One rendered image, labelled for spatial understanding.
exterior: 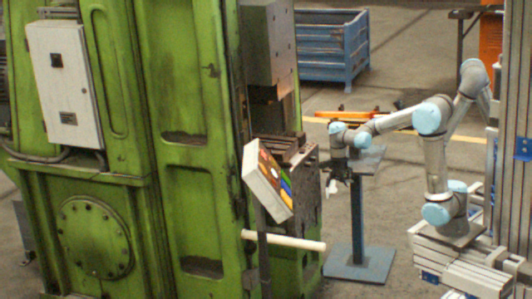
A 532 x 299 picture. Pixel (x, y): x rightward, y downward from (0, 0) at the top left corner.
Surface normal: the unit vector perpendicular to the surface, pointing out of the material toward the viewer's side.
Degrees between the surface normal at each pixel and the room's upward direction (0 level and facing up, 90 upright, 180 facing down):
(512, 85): 90
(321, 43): 89
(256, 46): 90
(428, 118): 82
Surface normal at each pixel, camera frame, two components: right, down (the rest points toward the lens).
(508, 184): -0.70, 0.34
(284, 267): -0.43, 0.39
